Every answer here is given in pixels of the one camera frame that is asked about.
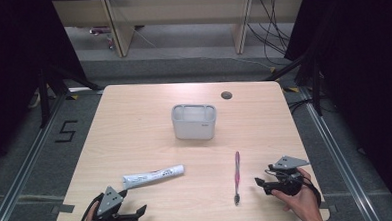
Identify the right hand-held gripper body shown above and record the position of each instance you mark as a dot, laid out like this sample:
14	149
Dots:
287	181

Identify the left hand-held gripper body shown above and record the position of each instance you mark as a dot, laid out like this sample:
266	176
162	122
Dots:
109	201

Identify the pink toothbrush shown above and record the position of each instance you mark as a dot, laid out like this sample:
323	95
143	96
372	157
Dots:
237	175

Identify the white toothpaste tube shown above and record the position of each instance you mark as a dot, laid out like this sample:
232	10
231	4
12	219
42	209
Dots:
153	176

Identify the grey plastic holder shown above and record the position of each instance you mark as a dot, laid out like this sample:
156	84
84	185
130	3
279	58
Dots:
194	127

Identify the person's right hand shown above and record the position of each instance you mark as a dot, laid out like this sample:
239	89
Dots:
305	206

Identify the grey tape piece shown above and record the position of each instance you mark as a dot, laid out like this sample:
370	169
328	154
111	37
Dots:
63	208
331	208

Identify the yellow black tape piece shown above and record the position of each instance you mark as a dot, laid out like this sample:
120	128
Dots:
74	97
291	89

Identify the round grey table grommet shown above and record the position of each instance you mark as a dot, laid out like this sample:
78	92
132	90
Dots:
226	95

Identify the black metal stand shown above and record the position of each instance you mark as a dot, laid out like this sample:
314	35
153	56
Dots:
44	97
316	85

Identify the black curtain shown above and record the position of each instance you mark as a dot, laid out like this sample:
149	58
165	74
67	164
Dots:
12	65
365	66

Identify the small pink object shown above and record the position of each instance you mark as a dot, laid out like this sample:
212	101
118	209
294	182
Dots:
98	30

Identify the aluminium floor rail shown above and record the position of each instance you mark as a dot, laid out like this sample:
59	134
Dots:
336	157
23	171

